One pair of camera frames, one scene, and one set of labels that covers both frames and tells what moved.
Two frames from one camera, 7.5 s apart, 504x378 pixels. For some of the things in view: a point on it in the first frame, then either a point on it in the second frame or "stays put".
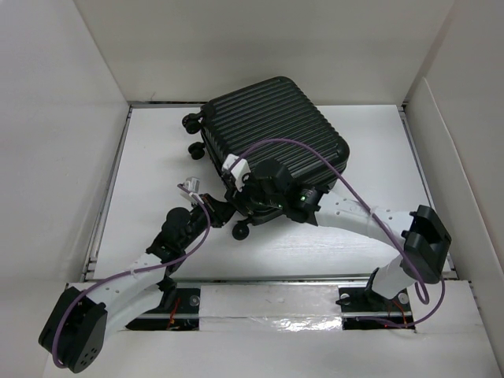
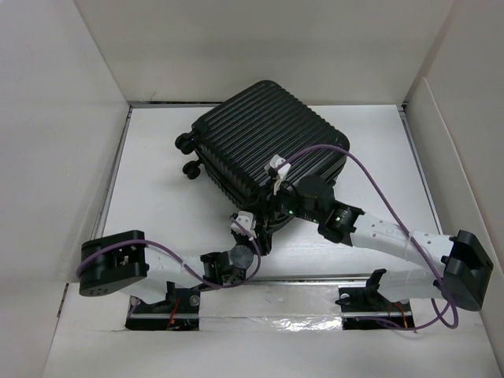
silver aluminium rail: x=162 y=280 stays put
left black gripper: x=218 y=212 -> x=261 y=239
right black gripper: x=242 y=197 -> x=282 y=187
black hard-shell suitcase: x=269 y=120 stays put
